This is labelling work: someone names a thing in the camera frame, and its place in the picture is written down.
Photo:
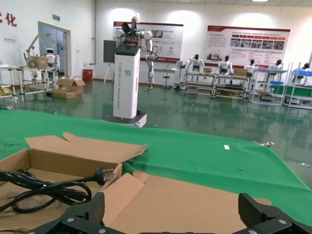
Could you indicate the green exit sign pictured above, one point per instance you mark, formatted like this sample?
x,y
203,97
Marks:
x,y
55,17

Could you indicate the wide red-topped wall poster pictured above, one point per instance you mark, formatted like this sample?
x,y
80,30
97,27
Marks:
x,y
248,41

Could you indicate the cardboard box with tape roll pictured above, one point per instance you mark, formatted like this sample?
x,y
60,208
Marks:
x,y
37,62

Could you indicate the dark display board on stand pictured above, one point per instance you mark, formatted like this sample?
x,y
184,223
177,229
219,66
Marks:
x,y
109,51

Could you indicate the small cardboard box on workbench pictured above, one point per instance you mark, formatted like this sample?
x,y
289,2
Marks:
x,y
207,70

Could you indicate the opened cardboard floor box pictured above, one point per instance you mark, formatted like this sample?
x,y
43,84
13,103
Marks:
x,y
70,84

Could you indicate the metal cloth clip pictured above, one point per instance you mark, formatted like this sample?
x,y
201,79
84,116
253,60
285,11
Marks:
x,y
264,143

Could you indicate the white humanoid robot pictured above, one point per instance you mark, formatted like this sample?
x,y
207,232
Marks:
x,y
225,65
275,65
303,70
195,64
251,67

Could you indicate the green table cloth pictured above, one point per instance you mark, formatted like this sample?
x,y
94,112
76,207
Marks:
x,y
195,151

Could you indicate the small white label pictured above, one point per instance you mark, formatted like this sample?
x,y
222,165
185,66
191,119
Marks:
x,y
226,146

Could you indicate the black stool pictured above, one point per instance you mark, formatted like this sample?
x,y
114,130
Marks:
x,y
166,81

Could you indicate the white pipe rack table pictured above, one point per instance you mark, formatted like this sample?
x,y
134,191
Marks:
x,y
22,80

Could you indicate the closed cardboard floor box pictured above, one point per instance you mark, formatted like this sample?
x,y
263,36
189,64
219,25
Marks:
x,y
64,93

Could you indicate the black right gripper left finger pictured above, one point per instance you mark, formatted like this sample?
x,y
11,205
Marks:
x,y
80,219

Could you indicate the pipe frame workbench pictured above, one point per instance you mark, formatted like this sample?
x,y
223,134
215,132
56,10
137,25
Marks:
x,y
230,87
198,84

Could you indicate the grey metal shelf rack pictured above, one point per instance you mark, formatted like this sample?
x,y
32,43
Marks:
x,y
268,85

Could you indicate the white floor machine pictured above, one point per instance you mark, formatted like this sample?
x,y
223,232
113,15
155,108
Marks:
x,y
179,75

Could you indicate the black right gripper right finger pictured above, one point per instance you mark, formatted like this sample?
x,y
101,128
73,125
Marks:
x,y
265,219

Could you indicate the small white round-headed robot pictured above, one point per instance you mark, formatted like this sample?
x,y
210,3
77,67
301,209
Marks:
x,y
51,59

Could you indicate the red bin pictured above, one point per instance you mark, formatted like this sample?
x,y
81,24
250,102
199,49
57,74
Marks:
x,y
88,75

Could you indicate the open brown cardboard box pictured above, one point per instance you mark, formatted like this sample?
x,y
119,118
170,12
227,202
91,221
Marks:
x,y
85,148
182,202

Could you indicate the white desk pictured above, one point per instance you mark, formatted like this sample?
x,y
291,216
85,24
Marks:
x,y
165,70

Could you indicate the shelf rack with green panel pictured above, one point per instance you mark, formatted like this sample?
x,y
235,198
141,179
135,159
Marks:
x,y
298,91

